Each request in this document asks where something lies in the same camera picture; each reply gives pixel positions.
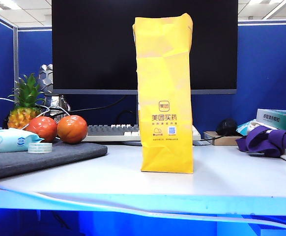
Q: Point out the yellow printed paper bag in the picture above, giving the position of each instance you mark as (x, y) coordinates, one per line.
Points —
(165, 98)

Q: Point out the white and grey keyboard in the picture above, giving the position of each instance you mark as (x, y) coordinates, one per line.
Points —
(103, 133)

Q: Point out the red orange tomato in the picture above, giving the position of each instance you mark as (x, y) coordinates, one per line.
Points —
(72, 129)
(42, 128)

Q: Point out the brown cardboard box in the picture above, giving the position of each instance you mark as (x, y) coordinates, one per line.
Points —
(219, 140)

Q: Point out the black computer monitor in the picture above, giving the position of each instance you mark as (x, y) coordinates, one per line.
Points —
(96, 49)

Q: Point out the black computer mouse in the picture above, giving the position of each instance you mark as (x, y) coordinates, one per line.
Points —
(227, 126)

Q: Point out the grey fabric pad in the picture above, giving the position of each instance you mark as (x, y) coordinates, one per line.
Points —
(59, 157)

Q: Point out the light blue tissue pack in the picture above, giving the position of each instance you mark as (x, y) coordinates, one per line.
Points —
(246, 126)

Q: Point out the silver hexagon pattern ornament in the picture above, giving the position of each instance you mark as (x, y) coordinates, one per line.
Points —
(47, 78)

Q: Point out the clear tape roll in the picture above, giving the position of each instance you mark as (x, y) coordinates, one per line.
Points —
(39, 148)

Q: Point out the pineapple with green crown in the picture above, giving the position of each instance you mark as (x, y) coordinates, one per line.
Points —
(26, 98)

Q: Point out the purple cloth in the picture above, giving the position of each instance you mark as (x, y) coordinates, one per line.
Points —
(261, 141)

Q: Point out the teal white carton box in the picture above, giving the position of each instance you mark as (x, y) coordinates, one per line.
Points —
(280, 119)

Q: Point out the white blue wet wipes pack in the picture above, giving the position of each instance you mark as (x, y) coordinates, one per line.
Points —
(5, 141)

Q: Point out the grey partition post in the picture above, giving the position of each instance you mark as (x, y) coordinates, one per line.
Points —
(15, 64)

